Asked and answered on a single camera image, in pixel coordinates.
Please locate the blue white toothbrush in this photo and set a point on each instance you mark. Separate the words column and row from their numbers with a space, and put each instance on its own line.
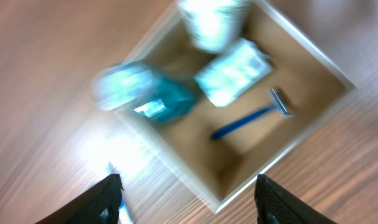
column 125, row 216

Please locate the white lotion tube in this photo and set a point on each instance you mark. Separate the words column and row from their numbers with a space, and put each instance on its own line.
column 213, row 24

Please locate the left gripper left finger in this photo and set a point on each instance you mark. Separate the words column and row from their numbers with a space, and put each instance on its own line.
column 99, row 204

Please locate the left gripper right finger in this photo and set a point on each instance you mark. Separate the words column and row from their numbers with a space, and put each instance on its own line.
column 276, row 205

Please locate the green soap bar pack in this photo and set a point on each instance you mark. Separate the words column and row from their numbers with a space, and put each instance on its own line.
column 233, row 72

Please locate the open white cardboard box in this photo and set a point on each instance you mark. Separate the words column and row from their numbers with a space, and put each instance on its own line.
column 218, row 171

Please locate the blue mouthwash bottle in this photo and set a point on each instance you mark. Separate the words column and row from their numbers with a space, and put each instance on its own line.
column 144, row 89

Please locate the blue disposable razor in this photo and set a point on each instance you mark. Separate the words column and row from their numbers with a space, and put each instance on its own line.
column 278, row 103

